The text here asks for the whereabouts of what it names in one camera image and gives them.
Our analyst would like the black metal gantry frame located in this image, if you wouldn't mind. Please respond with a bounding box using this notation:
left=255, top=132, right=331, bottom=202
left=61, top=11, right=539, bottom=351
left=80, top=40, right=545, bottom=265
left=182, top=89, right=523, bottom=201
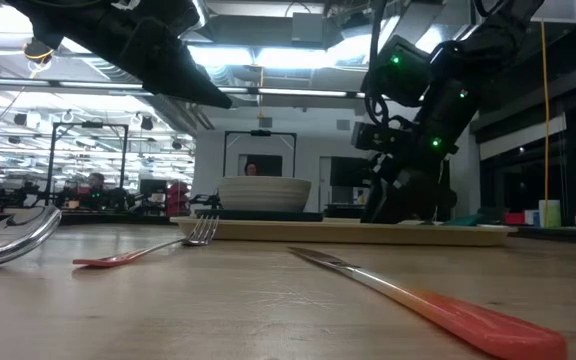
left=221, top=129, right=299, bottom=178
left=44, top=120, right=130, bottom=207

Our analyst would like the orange-handled metal fork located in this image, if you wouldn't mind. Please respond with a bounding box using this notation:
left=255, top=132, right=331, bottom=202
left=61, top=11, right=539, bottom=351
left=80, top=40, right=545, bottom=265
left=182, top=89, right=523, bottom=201
left=71, top=214, right=221, bottom=268

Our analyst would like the red fabric bundle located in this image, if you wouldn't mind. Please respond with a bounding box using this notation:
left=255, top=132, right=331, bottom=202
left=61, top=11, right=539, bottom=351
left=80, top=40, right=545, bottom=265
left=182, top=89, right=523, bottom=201
left=166, top=179, right=192, bottom=218

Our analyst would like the yellow cable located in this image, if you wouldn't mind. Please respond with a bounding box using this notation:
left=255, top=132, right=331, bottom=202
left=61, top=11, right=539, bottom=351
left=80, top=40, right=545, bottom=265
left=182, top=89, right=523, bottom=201
left=540, top=19, right=553, bottom=229

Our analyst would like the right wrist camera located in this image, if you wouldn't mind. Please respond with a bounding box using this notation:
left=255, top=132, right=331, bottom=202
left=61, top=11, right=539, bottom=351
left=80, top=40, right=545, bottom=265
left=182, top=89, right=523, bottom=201
left=349, top=121, right=410, bottom=152

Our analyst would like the black computer monitor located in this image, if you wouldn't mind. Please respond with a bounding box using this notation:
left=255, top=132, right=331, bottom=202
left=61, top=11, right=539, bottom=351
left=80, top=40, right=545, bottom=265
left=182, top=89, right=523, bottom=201
left=329, top=155, right=372, bottom=190

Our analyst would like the long ceiling light bar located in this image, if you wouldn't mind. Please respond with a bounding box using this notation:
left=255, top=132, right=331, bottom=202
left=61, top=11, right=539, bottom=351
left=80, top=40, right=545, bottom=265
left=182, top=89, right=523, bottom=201
left=0, top=77, right=369, bottom=104

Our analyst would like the black yellow cable reel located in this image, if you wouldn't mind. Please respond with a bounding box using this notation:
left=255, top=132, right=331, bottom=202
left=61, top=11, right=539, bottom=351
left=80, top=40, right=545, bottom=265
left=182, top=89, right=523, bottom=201
left=21, top=39, right=57, bottom=66

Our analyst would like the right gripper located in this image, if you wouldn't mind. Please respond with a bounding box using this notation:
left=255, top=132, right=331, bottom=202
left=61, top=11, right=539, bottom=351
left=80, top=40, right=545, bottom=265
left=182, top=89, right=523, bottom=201
left=362, top=149, right=458, bottom=225

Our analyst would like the white ceramic bowl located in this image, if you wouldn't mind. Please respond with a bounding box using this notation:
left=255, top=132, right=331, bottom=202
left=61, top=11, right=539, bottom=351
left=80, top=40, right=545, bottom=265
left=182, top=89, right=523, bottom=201
left=216, top=175, right=313, bottom=214

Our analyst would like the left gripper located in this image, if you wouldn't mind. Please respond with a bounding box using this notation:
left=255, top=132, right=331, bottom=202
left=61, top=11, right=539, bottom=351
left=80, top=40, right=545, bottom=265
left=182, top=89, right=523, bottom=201
left=5, top=0, right=233, bottom=110

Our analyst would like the orange-handled metal knife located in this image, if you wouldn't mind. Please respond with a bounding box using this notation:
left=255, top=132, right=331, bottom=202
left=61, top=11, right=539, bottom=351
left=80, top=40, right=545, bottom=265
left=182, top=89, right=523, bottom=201
left=287, top=245, right=569, bottom=360

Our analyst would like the beige plastic tray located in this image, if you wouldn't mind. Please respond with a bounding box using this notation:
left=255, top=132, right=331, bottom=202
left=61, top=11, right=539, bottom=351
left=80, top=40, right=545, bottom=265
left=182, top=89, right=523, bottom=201
left=169, top=215, right=519, bottom=248

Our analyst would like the orange-handled metal spoon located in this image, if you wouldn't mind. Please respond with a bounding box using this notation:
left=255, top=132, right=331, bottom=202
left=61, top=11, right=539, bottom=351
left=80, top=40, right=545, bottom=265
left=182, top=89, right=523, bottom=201
left=0, top=205, right=63, bottom=269

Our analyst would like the dark green cloth napkin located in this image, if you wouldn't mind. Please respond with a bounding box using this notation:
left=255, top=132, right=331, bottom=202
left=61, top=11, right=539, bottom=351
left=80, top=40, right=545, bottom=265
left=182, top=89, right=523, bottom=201
left=441, top=213, right=485, bottom=228

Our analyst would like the green white roll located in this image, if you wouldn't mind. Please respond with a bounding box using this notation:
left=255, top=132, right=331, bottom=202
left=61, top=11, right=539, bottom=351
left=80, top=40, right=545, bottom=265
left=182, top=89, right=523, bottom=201
left=538, top=199, right=563, bottom=229

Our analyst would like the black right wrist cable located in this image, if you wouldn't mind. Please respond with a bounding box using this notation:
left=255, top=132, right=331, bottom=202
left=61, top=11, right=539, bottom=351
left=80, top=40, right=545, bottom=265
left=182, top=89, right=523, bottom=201
left=364, top=0, right=394, bottom=129

